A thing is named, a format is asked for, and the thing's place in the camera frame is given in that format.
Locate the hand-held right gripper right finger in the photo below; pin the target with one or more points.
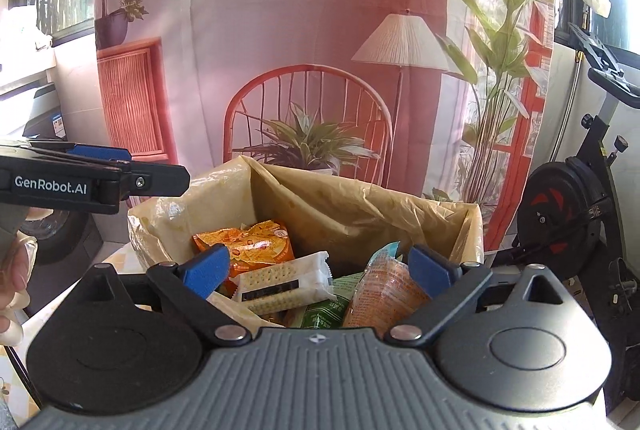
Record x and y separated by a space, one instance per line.
432 272

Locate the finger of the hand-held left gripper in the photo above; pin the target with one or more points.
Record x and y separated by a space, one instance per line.
155 180
102 154

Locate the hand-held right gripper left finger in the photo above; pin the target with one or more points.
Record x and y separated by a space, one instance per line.
205 272

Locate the orange translucent snack packet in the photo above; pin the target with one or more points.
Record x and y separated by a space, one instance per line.
385 290

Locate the orange yellow printed snack packet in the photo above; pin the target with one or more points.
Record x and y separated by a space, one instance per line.
250 242

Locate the clear cracker packet black label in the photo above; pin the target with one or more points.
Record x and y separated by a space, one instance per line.
280 282

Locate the cardboard box with plastic liner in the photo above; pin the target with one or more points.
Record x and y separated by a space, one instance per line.
350 205

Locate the green snack packet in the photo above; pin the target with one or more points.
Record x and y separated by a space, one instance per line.
325 305

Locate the person's left hand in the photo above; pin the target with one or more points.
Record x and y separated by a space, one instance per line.
12 285

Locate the checkered flower tablecloth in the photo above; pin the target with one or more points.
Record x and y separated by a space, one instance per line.
120 257

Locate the black exercise bike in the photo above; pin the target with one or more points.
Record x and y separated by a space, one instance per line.
555 205

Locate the printed room backdrop cloth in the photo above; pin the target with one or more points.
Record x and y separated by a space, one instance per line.
300 10

